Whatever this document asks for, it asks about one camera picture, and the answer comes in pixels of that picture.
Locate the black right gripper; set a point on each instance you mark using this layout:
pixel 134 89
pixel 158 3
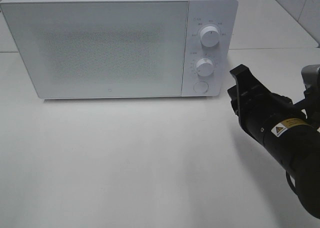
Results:
pixel 268 116

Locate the round white door button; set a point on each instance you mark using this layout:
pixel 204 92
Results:
pixel 201 87

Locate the white microwave knob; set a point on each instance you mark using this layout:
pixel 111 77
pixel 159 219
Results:
pixel 204 67
pixel 210 35

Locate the white microwave door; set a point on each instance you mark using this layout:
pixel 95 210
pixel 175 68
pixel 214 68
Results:
pixel 101 49

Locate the white microwave oven body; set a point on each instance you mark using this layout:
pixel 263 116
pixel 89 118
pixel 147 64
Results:
pixel 199 13

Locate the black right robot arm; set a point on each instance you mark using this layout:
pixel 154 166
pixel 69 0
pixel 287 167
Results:
pixel 301 162

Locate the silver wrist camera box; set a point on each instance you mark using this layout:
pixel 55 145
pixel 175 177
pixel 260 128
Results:
pixel 311 76

